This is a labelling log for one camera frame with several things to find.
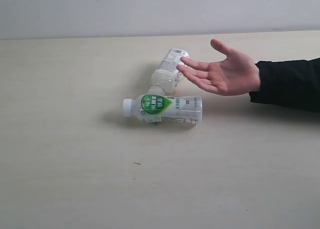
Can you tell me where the person's open hand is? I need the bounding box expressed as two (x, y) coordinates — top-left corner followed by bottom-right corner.
(176, 39), (261, 96)

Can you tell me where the green label clear bottle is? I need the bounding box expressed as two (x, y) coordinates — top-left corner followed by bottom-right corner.
(122, 94), (203, 125)

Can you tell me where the black sleeved forearm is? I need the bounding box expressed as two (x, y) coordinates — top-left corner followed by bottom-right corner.
(249, 58), (320, 113)

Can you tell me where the white milky drink bottle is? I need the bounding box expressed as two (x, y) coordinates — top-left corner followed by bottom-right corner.
(147, 48), (190, 96)

